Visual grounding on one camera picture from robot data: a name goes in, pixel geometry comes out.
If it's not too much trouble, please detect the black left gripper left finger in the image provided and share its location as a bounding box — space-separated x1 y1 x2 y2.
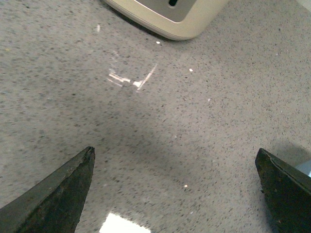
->
0 147 95 233

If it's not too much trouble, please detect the cream toaster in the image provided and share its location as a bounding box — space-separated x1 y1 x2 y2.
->
105 0 228 41

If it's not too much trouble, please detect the blue bowl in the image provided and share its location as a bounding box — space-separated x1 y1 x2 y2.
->
295 160 311 177

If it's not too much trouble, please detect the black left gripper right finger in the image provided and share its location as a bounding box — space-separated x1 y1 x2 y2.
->
255 148 311 233

